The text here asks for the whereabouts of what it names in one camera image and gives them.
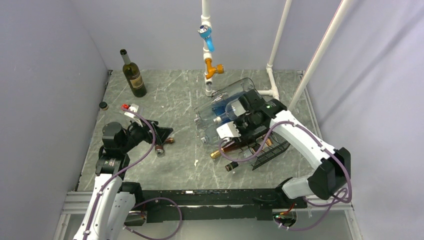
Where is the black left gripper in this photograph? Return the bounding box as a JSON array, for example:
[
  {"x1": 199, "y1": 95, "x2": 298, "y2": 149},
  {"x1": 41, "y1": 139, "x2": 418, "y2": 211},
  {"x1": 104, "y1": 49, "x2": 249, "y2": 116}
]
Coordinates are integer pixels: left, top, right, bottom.
[{"x1": 119, "y1": 116, "x2": 173, "y2": 153}]

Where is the dark green wine bottle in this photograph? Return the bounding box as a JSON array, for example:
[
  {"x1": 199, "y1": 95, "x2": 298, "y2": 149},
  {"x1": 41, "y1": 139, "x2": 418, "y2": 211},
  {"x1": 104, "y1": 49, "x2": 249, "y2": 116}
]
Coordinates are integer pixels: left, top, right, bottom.
[{"x1": 119, "y1": 49, "x2": 147, "y2": 98}]

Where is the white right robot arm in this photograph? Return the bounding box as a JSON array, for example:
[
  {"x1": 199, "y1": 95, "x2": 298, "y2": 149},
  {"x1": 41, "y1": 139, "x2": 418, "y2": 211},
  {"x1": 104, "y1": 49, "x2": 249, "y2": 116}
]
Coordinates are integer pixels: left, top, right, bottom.
[{"x1": 225, "y1": 89, "x2": 352, "y2": 208}]

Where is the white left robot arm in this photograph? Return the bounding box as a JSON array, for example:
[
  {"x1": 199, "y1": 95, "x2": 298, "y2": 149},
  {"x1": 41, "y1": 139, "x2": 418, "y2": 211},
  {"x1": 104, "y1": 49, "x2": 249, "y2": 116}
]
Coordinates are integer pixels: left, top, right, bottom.
[{"x1": 73, "y1": 120, "x2": 174, "y2": 240}]

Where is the clear bottle top middle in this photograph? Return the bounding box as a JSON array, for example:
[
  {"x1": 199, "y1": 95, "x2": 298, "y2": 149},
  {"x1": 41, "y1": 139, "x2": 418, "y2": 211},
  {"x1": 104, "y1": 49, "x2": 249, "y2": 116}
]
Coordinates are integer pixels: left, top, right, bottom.
[{"x1": 223, "y1": 99, "x2": 247, "y2": 121}]

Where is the brown gold-capped wine bottle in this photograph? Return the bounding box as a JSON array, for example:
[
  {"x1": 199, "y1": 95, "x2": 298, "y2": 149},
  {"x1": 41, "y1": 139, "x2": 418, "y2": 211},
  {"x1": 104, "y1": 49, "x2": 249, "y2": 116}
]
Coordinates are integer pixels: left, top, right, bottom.
[{"x1": 221, "y1": 138, "x2": 263, "y2": 158}]

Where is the clear flat black-capped bottle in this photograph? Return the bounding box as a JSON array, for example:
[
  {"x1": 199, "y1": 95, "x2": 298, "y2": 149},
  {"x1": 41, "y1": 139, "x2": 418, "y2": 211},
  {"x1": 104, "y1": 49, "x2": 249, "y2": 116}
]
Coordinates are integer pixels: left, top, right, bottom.
[{"x1": 225, "y1": 149, "x2": 263, "y2": 173}]

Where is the round clear flask bottle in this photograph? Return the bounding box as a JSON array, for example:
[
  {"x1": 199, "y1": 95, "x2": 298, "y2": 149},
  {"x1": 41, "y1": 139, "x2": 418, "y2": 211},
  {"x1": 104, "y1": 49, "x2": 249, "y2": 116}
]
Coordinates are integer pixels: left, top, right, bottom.
[{"x1": 98, "y1": 101, "x2": 130, "y2": 134}]

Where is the clear blue bottle lower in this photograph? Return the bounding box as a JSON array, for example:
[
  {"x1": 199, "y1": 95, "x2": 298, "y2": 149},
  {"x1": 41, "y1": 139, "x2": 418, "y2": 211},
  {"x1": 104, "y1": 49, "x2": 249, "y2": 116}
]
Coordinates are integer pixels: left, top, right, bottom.
[{"x1": 199, "y1": 125, "x2": 221, "y2": 145}]

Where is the clear blue bottle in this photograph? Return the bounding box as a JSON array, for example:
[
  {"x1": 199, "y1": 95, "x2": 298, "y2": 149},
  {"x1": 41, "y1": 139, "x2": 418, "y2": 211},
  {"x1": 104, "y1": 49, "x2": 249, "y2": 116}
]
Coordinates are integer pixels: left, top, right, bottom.
[
  {"x1": 199, "y1": 125, "x2": 221, "y2": 145},
  {"x1": 194, "y1": 77, "x2": 255, "y2": 125}
]

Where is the clear blue bottle upper left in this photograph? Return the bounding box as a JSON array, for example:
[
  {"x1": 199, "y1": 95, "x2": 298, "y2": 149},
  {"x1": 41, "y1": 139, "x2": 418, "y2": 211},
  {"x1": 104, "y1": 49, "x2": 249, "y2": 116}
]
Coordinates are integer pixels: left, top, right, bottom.
[{"x1": 194, "y1": 77, "x2": 255, "y2": 125}]

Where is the orange pipe valve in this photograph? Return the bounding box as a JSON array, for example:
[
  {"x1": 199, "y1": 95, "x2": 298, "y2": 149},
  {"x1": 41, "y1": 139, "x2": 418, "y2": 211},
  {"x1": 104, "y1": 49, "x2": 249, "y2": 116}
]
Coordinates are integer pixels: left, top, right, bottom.
[{"x1": 204, "y1": 57, "x2": 225, "y2": 80}]

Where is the white diagonal pole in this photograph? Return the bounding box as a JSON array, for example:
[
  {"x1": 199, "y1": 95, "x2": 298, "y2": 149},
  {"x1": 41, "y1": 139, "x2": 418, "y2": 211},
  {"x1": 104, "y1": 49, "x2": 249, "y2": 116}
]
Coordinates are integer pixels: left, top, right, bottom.
[{"x1": 287, "y1": 0, "x2": 354, "y2": 111}]

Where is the black wire wine rack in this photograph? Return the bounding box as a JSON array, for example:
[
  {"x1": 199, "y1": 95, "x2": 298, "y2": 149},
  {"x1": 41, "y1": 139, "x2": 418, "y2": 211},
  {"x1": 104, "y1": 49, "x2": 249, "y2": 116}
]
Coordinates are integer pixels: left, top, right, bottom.
[{"x1": 211, "y1": 89, "x2": 292, "y2": 171}]

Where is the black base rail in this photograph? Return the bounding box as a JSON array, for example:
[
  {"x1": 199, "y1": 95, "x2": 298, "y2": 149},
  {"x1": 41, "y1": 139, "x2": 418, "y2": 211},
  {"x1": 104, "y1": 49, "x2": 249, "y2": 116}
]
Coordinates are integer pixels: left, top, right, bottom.
[{"x1": 130, "y1": 188, "x2": 307, "y2": 223}]

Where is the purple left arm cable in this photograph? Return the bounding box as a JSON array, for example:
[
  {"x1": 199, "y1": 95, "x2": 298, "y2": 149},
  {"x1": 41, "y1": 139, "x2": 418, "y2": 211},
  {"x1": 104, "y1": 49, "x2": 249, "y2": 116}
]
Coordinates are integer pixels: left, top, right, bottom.
[{"x1": 82, "y1": 107, "x2": 183, "y2": 240}]

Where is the white PVC pipe frame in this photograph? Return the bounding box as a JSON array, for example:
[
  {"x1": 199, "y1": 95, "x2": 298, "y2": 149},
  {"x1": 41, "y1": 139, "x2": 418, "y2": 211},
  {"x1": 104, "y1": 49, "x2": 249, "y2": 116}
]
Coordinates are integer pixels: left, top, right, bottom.
[{"x1": 201, "y1": 0, "x2": 294, "y2": 102}]

